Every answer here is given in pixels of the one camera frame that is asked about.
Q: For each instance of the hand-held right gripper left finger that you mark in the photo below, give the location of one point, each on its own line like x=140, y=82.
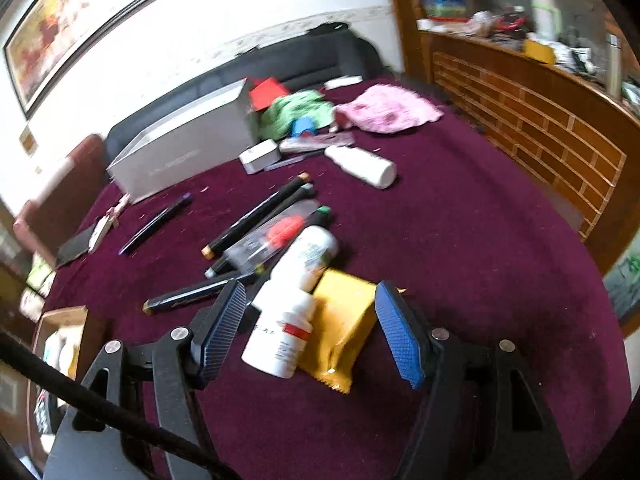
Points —
x=222, y=330

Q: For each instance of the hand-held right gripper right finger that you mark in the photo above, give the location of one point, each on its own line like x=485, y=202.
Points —
x=397, y=330

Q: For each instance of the black marker olive caps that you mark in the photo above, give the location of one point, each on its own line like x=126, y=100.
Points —
x=190, y=296

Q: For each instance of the white medicine bottle red label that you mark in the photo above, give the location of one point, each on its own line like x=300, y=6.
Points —
x=277, y=335

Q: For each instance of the yellow snack packet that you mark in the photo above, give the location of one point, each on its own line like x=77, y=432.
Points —
x=340, y=330

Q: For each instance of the clear plastic case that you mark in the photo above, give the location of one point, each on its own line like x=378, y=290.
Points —
x=250, y=250

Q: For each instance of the white spray bottle green label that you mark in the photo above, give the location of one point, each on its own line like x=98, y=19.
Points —
x=310, y=255

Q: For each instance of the black marker green cap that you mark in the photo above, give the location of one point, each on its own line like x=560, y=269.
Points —
x=320, y=215

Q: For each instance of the brown cardboard tray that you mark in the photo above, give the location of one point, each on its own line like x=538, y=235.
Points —
x=65, y=317

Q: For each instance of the black marker tan caps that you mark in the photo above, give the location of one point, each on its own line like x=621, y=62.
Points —
x=250, y=217

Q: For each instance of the maroon tablecloth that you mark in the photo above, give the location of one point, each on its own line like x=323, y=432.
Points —
x=475, y=235

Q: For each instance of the black marker purple cap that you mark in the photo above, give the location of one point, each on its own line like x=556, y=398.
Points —
x=155, y=223

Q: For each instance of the black marker grey caps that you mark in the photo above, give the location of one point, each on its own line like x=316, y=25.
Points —
x=300, y=195

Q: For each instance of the white plastic bottle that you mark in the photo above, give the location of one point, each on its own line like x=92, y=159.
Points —
x=365, y=166

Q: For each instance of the black smartphone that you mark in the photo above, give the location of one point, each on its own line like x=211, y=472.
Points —
x=75, y=250

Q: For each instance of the grey cardboard box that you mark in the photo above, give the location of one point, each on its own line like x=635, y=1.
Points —
x=175, y=165

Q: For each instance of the white charger plug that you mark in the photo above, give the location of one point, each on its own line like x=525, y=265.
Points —
x=257, y=156

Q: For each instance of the thin purple pen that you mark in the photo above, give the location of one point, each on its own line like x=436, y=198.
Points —
x=285, y=162

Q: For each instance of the long blister pack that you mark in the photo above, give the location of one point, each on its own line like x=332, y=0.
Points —
x=315, y=144

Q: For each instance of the mauve armchair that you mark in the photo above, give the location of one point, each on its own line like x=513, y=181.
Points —
x=65, y=195

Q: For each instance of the blue plastic object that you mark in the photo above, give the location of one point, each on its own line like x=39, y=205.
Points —
x=303, y=126

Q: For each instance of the pink towel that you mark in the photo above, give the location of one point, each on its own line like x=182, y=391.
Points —
x=390, y=107

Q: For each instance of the green cloth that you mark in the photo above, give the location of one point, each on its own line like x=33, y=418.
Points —
x=295, y=107

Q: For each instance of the red bag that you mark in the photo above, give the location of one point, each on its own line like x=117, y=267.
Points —
x=267, y=92

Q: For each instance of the white rectangular box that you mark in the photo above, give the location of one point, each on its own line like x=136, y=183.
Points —
x=344, y=82

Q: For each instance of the wooden brick-pattern counter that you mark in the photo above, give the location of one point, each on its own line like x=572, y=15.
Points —
x=550, y=125

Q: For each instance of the black leather sofa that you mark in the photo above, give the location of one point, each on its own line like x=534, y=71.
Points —
x=300, y=55

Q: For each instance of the black bag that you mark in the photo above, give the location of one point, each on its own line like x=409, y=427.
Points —
x=330, y=29

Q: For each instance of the yellow box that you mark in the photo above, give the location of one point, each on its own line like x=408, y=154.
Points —
x=539, y=51

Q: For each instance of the framed horse painting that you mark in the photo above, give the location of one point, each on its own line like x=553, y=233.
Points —
x=75, y=25

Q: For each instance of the steel bottle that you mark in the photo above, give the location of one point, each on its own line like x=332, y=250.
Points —
x=613, y=62

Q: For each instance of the white green thermos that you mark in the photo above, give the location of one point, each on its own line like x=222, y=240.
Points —
x=543, y=12

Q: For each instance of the gold wall plaque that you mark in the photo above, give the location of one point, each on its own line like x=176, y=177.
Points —
x=29, y=141

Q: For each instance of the wooden door frame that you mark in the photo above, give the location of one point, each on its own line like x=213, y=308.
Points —
x=405, y=20

